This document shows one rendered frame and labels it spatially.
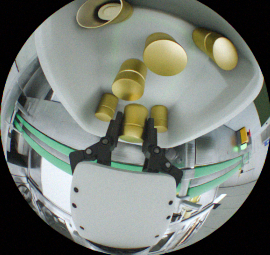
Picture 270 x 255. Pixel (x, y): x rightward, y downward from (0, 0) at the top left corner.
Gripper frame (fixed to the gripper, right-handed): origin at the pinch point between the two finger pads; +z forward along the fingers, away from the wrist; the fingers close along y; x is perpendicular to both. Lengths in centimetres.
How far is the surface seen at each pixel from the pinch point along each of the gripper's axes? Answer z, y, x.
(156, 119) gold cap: 4.3, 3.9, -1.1
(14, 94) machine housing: 2, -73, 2
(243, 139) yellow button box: 3, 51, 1
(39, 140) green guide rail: -3.8, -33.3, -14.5
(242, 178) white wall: -118, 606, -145
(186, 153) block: -0.6, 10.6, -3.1
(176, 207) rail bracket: -11.6, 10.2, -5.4
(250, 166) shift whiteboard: -73, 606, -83
